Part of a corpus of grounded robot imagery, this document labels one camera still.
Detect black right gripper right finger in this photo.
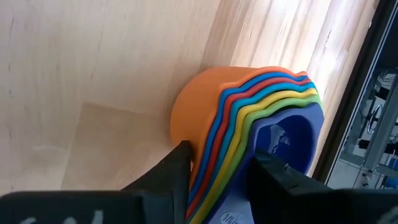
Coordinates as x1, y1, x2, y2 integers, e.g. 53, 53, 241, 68
245, 149, 398, 224

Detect teal measuring cup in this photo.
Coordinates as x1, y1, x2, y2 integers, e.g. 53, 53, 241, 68
188, 81, 317, 215

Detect large blue measuring cup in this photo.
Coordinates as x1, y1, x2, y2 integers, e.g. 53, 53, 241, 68
188, 71, 309, 203

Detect orange measuring cup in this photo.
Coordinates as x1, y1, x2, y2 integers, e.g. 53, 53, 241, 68
170, 65, 308, 190

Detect small dark blue measuring cup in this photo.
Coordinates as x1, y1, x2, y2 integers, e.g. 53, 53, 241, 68
206, 102, 325, 224

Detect yellow measuring cup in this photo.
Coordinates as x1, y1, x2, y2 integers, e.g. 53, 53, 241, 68
189, 88, 320, 224

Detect red measuring cup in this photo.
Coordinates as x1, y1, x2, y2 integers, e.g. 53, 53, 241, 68
185, 77, 312, 220

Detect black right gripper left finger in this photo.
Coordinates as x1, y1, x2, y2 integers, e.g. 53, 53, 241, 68
0, 140, 193, 224

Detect grey metal beam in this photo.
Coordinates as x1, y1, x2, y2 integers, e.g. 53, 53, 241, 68
362, 86, 398, 170

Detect green measuring cup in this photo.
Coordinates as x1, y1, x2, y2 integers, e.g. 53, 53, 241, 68
186, 94, 323, 224

